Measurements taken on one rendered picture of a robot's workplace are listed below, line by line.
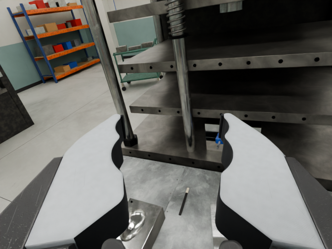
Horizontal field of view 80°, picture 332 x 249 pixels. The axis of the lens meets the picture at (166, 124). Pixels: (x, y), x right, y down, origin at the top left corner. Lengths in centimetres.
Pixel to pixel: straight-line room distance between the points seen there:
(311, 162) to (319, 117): 24
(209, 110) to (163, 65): 32
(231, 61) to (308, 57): 27
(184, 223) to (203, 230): 8
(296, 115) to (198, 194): 54
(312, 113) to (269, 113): 16
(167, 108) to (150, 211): 55
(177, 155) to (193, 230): 46
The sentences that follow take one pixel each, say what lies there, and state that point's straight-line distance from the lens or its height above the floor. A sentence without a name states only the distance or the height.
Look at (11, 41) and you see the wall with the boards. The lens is 772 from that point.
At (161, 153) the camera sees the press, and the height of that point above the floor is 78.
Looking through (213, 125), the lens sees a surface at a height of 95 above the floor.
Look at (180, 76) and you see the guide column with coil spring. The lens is 95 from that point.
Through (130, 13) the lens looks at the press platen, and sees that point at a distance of 109.
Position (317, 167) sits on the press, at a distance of 115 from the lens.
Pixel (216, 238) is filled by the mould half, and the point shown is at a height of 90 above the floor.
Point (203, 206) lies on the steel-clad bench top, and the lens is 89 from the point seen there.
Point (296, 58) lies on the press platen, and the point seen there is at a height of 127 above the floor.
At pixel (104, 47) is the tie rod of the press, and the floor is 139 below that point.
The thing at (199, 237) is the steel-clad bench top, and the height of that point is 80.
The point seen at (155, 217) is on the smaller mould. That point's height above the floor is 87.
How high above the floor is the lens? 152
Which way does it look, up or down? 30 degrees down
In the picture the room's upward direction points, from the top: 11 degrees counter-clockwise
